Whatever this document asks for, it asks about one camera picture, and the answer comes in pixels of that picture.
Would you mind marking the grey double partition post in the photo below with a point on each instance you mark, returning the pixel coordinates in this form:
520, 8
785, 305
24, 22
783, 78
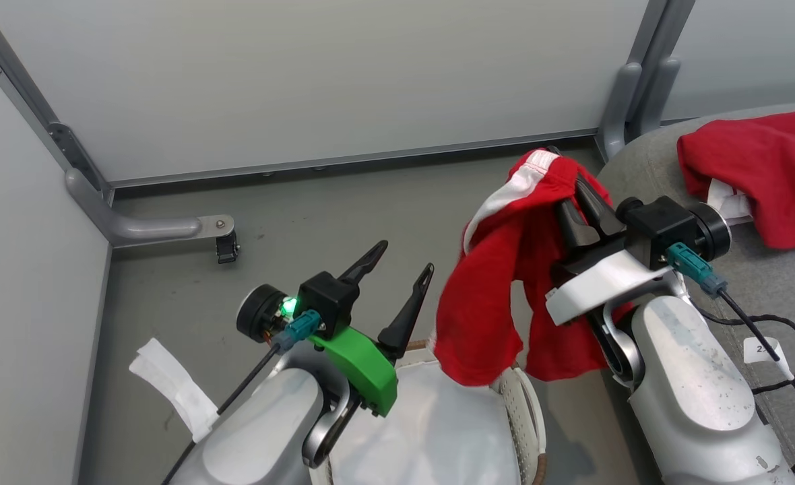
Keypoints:
660, 30

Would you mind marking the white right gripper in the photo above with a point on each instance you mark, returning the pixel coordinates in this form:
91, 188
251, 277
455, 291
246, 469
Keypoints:
606, 283

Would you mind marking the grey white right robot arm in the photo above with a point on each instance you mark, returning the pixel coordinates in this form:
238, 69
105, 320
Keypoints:
694, 377

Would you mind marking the white laundry basket brown rim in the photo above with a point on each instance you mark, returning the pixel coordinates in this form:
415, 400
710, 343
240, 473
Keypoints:
522, 417

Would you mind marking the black caster wheel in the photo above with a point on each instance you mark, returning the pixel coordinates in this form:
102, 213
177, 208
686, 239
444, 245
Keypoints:
227, 249

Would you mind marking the white basket liner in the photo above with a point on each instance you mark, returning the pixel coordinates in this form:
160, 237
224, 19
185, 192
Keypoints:
431, 431

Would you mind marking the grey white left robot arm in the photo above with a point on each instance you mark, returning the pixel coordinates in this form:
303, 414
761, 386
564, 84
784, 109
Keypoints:
263, 431

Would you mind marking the white cloth tape strip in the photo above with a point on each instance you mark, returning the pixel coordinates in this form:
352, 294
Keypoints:
175, 391

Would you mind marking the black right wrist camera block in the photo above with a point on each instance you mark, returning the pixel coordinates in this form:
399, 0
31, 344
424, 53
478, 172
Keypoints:
657, 225

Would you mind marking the grey partition bottom rail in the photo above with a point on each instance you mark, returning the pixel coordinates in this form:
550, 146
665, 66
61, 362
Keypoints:
350, 160

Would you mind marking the grey partition foot bar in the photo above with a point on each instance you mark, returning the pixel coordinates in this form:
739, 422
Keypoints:
148, 229

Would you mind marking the black wrist camera block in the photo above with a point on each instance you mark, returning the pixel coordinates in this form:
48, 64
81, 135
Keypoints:
327, 300
657, 225

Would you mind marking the grey slanted partition post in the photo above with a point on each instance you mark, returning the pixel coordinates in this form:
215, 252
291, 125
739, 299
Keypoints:
27, 94

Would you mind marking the red shirt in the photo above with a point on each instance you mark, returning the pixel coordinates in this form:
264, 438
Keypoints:
775, 168

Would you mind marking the black left wrist camera block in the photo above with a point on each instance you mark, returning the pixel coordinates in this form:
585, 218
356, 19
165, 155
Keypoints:
327, 300

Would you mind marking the red shorts with white stripes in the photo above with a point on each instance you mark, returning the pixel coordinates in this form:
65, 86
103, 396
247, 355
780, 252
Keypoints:
485, 289

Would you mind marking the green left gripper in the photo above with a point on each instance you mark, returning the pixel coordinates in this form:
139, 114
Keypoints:
364, 367

